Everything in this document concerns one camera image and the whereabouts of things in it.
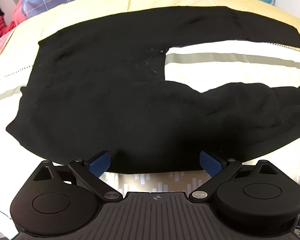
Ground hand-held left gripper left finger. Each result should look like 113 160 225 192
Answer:
34 150 123 203

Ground red cloth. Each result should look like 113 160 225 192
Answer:
0 15 18 46

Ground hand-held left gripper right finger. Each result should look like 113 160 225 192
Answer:
189 150 278 202

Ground white striped bed sheet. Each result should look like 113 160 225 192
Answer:
0 39 300 238

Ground black pants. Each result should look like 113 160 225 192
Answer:
5 5 300 174

